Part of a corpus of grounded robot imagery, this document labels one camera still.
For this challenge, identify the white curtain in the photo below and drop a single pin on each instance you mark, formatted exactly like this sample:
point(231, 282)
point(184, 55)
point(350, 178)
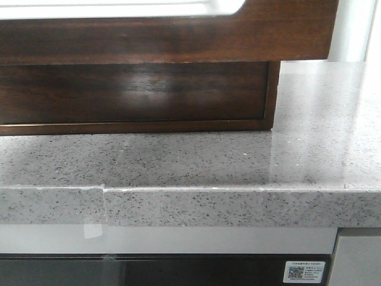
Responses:
point(356, 34)

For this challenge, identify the grey cabinet door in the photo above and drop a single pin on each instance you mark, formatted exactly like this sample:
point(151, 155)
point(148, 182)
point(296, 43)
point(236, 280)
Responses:
point(356, 259)

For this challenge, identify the black built-in appliance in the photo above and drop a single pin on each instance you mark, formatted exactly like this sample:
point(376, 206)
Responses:
point(151, 269)

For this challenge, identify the dark wooden drawer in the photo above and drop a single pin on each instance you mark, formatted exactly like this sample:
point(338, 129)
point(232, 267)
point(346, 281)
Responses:
point(123, 92)
point(259, 31)

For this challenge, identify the white QR code sticker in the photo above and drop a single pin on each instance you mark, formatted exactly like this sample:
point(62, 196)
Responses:
point(303, 272)

